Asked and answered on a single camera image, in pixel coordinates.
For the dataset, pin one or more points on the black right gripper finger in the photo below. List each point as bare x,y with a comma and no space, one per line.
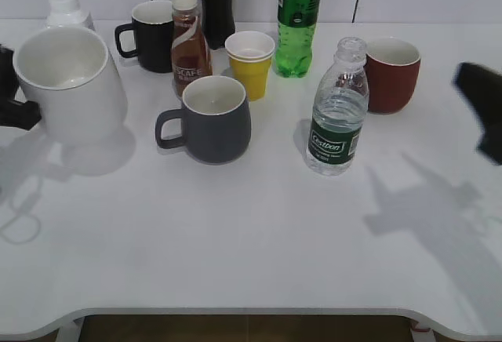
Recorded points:
481,87

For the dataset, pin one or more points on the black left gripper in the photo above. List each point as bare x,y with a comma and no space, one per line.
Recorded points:
16,114

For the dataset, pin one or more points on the large white ceramic mug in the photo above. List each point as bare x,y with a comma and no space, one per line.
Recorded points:
70,73

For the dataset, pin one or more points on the clear water bottle green label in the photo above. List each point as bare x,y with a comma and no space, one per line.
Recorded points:
340,106

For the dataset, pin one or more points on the red-brown ceramic mug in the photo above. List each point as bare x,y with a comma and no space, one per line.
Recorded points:
392,70

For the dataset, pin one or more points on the black ceramic mug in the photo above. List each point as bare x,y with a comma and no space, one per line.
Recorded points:
152,27

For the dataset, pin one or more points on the dark grey ceramic mug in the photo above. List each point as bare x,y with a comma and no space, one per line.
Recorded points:
215,120

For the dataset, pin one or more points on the white yogurt drink bottle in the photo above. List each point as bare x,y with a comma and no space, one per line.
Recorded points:
68,13

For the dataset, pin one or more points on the brown coffee drink bottle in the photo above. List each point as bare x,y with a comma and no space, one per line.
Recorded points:
190,54

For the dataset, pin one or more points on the green soda bottle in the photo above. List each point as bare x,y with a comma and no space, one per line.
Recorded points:
297,21

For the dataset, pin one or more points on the yellow paper cup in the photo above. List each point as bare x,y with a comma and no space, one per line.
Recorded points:
252,74

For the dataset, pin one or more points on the white paper cup stacked inside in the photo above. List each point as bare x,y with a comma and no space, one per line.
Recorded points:
250,46

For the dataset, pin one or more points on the dark cola bottle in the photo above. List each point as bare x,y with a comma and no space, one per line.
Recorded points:
217,22

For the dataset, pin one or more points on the white table leg frame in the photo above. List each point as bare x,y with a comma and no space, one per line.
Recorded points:
70,332

